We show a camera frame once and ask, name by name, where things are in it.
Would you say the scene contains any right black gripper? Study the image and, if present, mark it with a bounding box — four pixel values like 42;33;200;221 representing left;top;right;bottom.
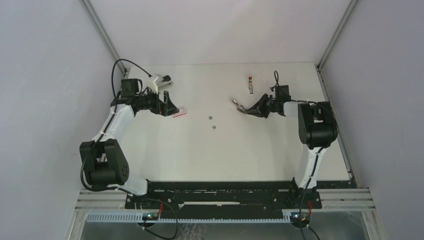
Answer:
247;93;280;119

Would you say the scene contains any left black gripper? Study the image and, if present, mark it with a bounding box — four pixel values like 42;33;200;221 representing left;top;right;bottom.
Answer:
135;87;179;117

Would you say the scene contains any small brown stapler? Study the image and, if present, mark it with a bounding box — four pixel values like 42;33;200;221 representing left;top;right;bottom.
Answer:
230;98;247;114

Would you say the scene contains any black and beige stapler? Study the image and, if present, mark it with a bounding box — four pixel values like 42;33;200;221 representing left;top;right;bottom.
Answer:
157;75;174;91

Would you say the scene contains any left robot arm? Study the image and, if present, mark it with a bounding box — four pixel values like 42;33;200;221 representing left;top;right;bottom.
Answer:
79;74;180;209

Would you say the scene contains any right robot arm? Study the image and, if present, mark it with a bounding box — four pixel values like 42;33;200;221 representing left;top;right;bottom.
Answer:
231;85;339;208

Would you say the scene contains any red white staple box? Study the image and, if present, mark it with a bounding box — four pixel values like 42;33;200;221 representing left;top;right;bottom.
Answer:
172;107;187;118

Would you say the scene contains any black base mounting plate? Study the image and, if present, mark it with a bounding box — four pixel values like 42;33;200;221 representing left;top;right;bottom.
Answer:
109;180;358;219

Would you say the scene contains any left green circuit board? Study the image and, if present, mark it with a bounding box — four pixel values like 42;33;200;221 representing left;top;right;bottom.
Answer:
142;212;160;221

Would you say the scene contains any green circuit board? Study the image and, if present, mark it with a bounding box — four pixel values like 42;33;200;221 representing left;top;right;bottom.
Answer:
142;212;160;221
289;212;312;229

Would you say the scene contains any right green circuit board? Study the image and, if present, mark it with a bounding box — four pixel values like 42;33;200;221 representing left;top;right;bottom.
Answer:
289;212;312;229

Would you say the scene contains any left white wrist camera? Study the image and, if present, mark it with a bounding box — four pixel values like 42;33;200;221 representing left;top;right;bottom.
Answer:
144;74;163;94

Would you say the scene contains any left black camera cable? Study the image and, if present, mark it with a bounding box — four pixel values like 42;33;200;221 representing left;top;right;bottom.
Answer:
81;58;153;191

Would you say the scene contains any black camera cable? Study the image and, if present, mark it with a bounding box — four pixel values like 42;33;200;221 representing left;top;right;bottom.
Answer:
81;58;153;191
269;70;339;240

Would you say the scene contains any right black camera cable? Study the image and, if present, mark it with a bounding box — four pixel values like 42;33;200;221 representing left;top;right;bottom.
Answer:
269;70;339;240

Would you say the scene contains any left corner frame post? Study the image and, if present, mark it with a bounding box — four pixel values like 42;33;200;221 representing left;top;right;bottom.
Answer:
79;0;127;92

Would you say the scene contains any corner frame post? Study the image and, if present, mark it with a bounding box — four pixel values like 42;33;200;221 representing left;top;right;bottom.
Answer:
316;0;361;72
79;0;127;92

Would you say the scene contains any aluminium frame rail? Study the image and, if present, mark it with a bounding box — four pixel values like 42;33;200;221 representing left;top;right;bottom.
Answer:
75;188;376;212

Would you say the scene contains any white slotted cable duct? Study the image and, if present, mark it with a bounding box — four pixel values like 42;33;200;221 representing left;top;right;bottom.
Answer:
85;210;292;224

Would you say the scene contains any right corner frame post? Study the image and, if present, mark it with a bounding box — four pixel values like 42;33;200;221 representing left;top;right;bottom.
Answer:
316;0;361;72

